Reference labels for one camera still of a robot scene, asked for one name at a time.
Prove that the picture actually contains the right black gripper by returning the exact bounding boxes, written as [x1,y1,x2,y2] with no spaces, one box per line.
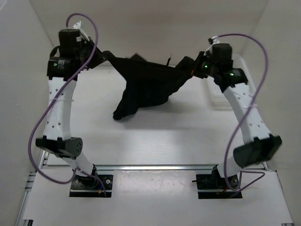
[186,51,219,80]

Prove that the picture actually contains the black shorts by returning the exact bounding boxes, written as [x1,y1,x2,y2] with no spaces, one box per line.
[103,51,194,121]

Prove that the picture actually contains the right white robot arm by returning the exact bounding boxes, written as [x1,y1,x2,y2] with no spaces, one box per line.
[192,43,282,188]

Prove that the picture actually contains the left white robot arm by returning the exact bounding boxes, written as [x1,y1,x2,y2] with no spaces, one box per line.
[35,28,103,188]

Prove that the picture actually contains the white plastic basket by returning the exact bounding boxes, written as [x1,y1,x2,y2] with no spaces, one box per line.
[206,53,256,111]

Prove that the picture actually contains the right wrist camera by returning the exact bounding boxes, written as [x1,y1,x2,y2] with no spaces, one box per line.
[208,36,220,46]

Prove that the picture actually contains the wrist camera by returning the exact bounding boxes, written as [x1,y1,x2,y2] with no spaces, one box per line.
[72,21,84,32]
[208,36,220,46]

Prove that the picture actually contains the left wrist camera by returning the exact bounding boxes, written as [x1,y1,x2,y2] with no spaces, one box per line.
[72,21,84,32]

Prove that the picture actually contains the aluminium frame rail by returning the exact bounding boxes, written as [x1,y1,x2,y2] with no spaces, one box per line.
[95,164,269,172]

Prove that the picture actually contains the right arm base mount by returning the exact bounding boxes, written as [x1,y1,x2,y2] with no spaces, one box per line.
[191,174,243,200]

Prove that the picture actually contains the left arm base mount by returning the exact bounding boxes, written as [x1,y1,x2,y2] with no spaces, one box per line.
[69,174,113,198]

